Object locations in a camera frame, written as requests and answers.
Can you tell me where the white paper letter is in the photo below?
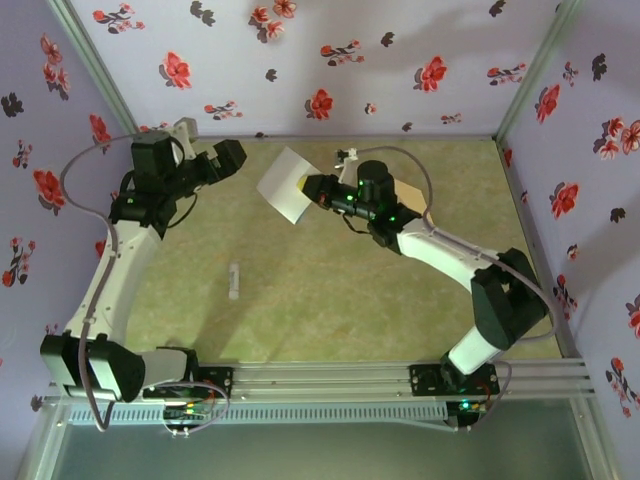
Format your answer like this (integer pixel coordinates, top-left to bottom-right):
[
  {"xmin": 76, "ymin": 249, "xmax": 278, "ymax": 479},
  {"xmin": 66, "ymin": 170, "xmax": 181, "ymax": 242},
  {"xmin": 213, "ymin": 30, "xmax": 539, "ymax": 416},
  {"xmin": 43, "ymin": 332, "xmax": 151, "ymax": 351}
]
[{"xmin": 255, "ymin": 146, "xmax": 322, "ymax": 225}]

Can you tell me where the brown paper envelope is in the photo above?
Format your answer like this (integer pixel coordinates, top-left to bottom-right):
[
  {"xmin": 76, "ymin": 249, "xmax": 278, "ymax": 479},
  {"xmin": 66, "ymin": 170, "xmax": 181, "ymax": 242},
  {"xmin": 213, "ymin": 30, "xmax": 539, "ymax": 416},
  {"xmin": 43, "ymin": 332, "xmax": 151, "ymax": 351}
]
[{"xmin": 393, "ymin": 179, "xmax": 430, "ymax": 215}]

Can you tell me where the white glue stick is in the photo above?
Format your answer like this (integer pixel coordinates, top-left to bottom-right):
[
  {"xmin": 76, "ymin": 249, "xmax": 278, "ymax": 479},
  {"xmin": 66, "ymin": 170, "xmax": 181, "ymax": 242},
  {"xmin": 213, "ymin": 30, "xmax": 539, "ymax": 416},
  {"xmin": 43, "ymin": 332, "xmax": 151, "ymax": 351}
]
[{"xmin": 226, "ymin": 260, "xmax": 242, "ymax": 302}]

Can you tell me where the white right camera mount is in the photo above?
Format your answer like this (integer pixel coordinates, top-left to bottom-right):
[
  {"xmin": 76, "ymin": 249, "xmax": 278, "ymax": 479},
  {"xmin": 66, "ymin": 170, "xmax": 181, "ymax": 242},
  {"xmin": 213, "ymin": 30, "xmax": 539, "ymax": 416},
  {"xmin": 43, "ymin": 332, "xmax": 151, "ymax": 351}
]
[{"xmin": 338, "ymin": 158, "xmax": 362, "ymax": 186}]

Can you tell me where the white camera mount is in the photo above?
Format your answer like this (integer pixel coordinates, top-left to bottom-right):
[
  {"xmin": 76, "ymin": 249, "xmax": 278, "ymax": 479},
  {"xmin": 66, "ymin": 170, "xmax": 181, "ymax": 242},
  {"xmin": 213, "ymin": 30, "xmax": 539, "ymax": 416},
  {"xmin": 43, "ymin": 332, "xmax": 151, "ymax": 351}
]
[
  {"xmin": 167, "ymin": 122, "xmax": 201, "ymax": 162},
  {"xmin": 338, "ymin": 158, "xmax": 362, "ymax": 186}
]

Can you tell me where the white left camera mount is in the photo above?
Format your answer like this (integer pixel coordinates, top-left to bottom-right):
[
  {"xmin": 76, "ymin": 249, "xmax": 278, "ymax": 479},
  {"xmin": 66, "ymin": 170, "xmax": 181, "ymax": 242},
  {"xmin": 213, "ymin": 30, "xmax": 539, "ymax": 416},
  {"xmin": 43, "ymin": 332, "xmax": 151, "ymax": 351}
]
[{"xmin": 167, "ymin": 122, "xmax": 201, "ymax": 162}]

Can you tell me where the thin aluminium frame rail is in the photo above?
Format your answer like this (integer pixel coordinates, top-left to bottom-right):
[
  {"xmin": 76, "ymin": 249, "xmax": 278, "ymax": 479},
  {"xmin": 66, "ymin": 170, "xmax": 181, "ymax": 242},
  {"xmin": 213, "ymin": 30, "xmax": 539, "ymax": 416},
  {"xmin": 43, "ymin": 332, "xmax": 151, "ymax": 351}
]
[{"xmin": 192, "ymin": 132, "xmax": 501, "ymax": 144}]

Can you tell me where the aluminium frame post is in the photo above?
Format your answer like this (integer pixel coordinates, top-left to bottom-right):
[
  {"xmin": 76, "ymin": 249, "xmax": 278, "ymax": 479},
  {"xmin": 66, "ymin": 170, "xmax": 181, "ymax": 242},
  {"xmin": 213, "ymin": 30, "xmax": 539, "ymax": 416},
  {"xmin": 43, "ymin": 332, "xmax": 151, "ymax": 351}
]
[
  {"xmin": 569, "ymin": 394, "xmax": 616, "ymax": 480},
  {"xmin": 45, "ymin": 0, "xmax": 144, "ymax": 136},
  {"xmin": 492, "ymin": 0, "xmax": 585, "ymax": 146},
  {"xmin": 14, "ymin": 399, "xmax": 71, "ymax": 480}
]

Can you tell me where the aluminium side frame rail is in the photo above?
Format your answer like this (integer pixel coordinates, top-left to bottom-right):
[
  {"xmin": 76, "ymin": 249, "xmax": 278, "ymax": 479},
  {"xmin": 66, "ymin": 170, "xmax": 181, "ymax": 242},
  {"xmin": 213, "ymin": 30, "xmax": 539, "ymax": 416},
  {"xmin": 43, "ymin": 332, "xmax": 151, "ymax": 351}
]
[{"xmin": 497, "ymin": 139, "xmax": 586, "ymax": 359}]

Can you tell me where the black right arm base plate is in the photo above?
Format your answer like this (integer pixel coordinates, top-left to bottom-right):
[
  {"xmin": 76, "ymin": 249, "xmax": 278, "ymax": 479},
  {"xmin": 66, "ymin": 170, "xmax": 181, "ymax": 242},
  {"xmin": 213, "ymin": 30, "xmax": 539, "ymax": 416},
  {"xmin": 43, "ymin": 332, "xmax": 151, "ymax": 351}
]
[{"xmin": 408, "ymin": 363, "xmax": 500, "ymax": 397}]

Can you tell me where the wide aluminium mounting rail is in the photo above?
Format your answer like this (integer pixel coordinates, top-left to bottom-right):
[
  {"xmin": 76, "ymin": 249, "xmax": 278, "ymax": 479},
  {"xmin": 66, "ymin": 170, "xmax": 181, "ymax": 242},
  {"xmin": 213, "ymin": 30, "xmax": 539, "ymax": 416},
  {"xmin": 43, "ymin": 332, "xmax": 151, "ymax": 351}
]
[{"xmin": 47, "ymin": 355, "xmax": 597, "ymax": 404}]

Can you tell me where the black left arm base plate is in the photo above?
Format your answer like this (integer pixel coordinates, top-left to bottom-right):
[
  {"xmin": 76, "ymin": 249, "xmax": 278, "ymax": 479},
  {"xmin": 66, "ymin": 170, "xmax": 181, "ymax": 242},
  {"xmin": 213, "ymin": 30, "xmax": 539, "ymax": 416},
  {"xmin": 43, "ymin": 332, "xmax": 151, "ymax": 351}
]
[{"xmin": 143, "ymin": 363, "xmax": 235, "ymax": 401}]

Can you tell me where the left control board with wires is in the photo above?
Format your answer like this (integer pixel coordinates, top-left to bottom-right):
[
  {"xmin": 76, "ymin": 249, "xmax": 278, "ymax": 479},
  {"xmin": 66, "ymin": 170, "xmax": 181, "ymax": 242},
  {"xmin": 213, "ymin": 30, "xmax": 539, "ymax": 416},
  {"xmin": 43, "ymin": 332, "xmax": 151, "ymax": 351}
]
[{"xmin": 160, "ymin": 397, "xmax": 230, "ymax": 441}]

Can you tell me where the control board with wires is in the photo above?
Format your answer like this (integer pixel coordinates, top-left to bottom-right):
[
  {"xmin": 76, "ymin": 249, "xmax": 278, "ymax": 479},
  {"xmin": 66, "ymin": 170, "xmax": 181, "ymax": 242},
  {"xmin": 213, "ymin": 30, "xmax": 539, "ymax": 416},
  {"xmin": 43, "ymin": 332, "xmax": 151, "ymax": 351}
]
[
  {"xmin": 160, "ymin": 397, "xmax": 230, "ymax": 441},
  {"xmin": 446, "ymin": 398, "xmax": 494, "ymax": 432}
]

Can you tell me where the grey slotted cable duct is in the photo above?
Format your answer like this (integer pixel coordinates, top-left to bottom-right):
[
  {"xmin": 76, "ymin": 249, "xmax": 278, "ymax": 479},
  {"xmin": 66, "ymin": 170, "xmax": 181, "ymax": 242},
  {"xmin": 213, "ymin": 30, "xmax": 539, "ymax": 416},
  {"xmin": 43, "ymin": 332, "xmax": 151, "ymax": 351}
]
[{"xmin": 67, "ymin": 402, "xmax": 449, "ymax": 427}]

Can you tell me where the right control board with wires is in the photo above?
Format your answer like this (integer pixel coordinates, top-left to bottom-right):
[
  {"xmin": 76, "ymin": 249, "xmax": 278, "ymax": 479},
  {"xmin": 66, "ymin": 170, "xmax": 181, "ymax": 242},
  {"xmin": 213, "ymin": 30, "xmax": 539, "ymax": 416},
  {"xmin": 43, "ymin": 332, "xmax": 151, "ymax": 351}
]
[{"xmin": 446, "ymin": 398, "xmax": 494, "ymax": 432}]

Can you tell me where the aluminium lower frame post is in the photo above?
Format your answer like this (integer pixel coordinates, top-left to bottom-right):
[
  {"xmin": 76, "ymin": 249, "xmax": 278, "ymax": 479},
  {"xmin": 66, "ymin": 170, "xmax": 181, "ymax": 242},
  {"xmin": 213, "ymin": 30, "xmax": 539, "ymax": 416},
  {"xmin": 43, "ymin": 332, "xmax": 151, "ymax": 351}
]
[
  {"xmin": 14, "ymin": 399, "xmax": 71, "ymax": 480},
  {"xmin": 569, "ymin": 394, "xmax": 616, "ymax": 480}
]

